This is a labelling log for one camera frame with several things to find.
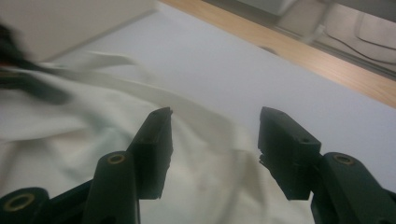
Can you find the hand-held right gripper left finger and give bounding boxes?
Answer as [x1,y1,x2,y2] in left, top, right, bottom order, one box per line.
[127,106,174,201]

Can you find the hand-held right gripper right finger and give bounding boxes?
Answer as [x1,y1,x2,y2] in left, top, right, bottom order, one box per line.
[257,106,322,201]

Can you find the white tote bag coloured patches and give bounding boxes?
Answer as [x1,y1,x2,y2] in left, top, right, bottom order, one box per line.
[0,50,316,224]

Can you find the thin black floor cable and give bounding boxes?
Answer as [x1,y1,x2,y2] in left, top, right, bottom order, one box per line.
[322,12,396,67]

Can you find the white desk frame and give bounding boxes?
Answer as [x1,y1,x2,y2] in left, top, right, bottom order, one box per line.
[246,0,335,45]

